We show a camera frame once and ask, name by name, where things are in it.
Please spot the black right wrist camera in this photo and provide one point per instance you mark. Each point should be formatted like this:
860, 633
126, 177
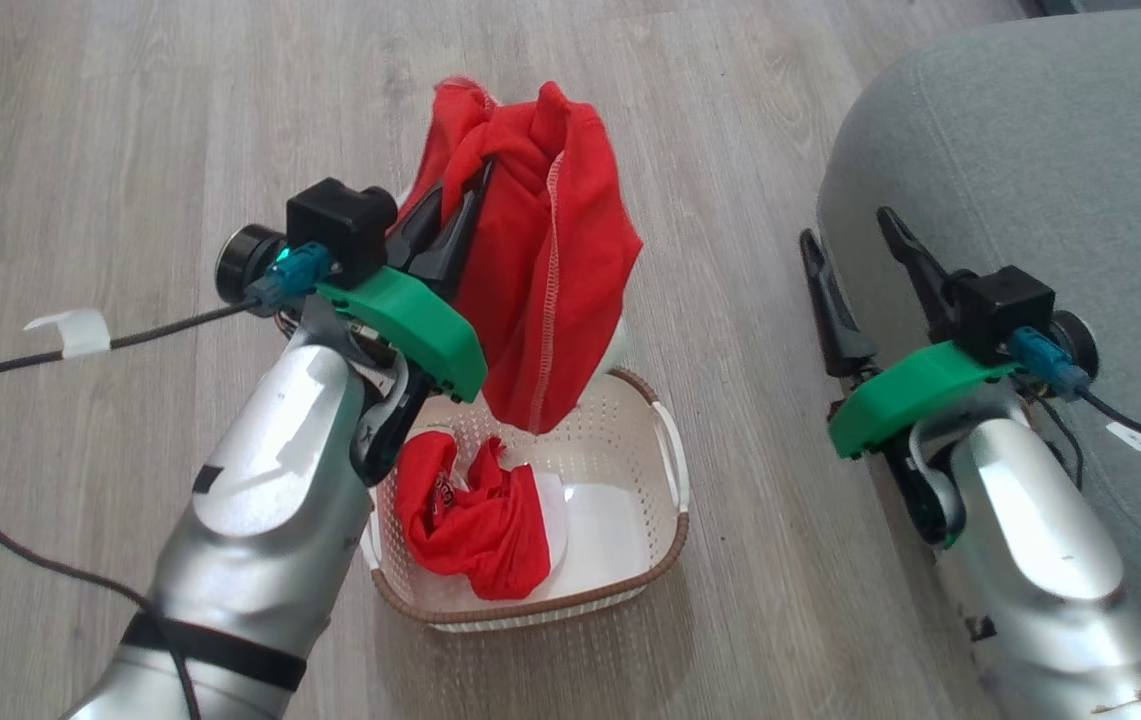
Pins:
1000, 305

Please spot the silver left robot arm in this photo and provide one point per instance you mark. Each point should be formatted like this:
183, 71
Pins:
260, 500

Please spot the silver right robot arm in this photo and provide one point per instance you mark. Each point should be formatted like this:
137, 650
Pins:
1030, 530

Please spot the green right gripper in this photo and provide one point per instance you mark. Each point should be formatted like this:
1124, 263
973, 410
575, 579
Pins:
905, 395

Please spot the grey fabric sofa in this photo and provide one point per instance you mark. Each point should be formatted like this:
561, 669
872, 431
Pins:
1050, 140

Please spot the cream perforated laundry basket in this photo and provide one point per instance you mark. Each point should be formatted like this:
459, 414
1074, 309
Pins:
620, 470

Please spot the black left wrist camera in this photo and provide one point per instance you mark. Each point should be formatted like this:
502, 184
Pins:
340, 225

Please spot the large red garment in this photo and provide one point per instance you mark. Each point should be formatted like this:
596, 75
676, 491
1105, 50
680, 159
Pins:
560, 260

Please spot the crumpled red garment with print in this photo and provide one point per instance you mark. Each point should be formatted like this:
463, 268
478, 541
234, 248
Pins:
485, 535

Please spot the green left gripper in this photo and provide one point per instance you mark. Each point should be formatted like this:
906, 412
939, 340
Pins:
410, 325

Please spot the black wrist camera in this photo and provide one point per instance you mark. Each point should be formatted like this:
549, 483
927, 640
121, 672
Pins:
1000, 305
340, 225

